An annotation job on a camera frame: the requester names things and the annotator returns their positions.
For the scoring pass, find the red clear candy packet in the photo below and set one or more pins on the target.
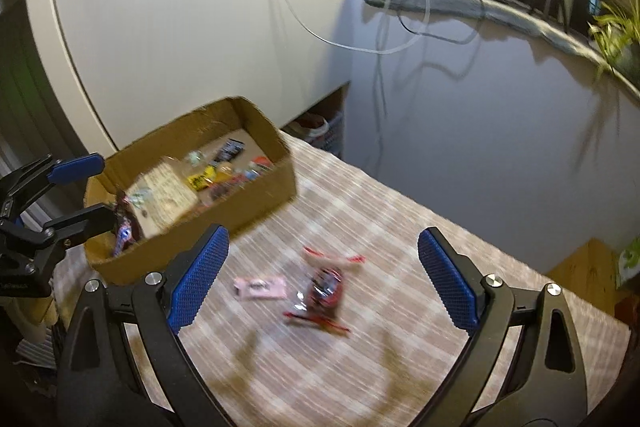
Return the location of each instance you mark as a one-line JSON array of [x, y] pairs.
[[325, 289]]

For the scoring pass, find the white basket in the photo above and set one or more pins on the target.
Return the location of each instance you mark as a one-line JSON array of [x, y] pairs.
[[320, 127]]

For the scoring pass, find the green potted plant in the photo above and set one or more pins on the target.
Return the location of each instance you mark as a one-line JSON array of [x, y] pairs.
[[617, 24]]

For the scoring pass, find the white cabinet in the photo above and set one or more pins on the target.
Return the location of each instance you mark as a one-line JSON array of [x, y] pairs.
[[175, 17]]

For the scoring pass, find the clear snack packet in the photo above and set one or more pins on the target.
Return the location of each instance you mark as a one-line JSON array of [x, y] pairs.
[[192, 157]]

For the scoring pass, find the beige printed snack bag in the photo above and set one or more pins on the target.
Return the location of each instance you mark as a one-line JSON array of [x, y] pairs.
[[160, 197]]

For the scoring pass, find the yellow snack packet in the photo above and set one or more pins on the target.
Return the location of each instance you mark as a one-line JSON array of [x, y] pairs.
[[200, 180]]

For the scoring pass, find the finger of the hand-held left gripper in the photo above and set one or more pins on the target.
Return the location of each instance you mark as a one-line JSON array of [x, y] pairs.
[[75, 169], [82, 222]]

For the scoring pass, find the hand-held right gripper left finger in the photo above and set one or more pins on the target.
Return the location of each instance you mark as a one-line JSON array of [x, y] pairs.
[[200, 277]]

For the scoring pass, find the pink sachet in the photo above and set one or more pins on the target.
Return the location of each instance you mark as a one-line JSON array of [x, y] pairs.
[[260, 287]]

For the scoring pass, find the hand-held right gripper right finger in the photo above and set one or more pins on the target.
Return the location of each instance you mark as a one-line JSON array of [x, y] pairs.
[[447, 277]]

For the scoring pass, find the black snack packet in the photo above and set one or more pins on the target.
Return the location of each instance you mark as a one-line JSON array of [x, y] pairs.
[[228, 152]]

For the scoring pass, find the dark chocolate bar wrapper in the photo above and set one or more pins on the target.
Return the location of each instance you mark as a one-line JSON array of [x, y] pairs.
[[124, 229]]

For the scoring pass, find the checked beige tablecloth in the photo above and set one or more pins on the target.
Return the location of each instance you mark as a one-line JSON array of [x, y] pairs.
[[400, 217]]

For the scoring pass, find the brown cardboard box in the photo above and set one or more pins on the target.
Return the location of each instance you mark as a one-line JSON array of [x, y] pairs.
[[260, 202]]

